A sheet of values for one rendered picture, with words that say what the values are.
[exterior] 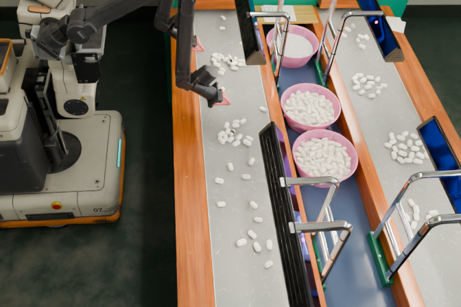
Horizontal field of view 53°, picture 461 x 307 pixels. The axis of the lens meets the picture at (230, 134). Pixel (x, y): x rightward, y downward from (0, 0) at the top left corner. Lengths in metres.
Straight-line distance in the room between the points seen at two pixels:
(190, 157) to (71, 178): 0.80
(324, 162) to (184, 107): 0.63
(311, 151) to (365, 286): 0.57
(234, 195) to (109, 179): 0.84
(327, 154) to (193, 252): 0.72
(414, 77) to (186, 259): 1.40
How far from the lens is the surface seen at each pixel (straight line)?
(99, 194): 2.37
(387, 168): 2.00
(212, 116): 2.02
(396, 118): 2.21
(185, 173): 1.80
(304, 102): 2.14
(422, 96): 2.33
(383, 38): 2.03
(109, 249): 2.53
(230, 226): 1.71
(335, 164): 1.96
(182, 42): 1.69
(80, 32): 1.65
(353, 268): 1.80
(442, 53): 3.98
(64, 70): 2.05
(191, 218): 1.70
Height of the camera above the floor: 2.24
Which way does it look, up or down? 50 degrees down
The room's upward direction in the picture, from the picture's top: 5 degrees clockwise
